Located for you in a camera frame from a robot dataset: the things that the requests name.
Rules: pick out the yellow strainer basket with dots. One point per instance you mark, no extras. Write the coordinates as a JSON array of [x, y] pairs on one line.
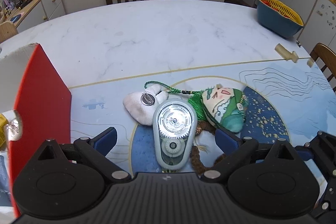
[[296, 18]]

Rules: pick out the small beige cube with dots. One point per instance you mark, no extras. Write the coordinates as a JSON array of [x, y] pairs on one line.
[[310, 62]]

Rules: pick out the white plush brooch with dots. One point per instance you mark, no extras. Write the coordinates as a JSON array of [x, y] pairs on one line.
[[136, 106]]

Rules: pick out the brown hair scrunchie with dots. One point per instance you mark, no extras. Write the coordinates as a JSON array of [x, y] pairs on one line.
[[197, 159]]

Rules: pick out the blue plastic basin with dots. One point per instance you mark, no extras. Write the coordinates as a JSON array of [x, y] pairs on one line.
[[273, 22]]

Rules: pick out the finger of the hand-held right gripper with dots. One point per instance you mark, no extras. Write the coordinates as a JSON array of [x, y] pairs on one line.
[[326, 197], [305, 154]]

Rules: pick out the white wooden sideboard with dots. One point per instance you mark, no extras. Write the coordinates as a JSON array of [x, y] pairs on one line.
[[50, 3]]

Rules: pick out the green embroidered sachet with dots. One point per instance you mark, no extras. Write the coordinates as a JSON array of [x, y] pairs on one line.
[[225, 111]]

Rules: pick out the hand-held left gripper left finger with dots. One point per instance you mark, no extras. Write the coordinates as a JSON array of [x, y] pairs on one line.
[[106, 138]]

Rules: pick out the pile of strawberries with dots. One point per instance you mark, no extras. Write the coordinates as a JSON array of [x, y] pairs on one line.
[[266, 2]]

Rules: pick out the beige peg piece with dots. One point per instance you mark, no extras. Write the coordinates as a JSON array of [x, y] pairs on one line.
[[282, 50]]

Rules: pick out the small yellow box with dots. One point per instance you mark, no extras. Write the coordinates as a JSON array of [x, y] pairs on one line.
[[2, 129]]

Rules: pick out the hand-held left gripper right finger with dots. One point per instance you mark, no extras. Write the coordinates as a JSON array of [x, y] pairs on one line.
[[225, 140]]

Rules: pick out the red cardboard box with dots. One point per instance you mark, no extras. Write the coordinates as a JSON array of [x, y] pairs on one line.
[[39, 108]]

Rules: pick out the light brown wooden chair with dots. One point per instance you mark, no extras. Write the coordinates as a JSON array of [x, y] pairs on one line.
[[324, 52]]

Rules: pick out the grey correction tape dispenser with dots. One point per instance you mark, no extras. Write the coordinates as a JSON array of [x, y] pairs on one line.
[[173, 121]]

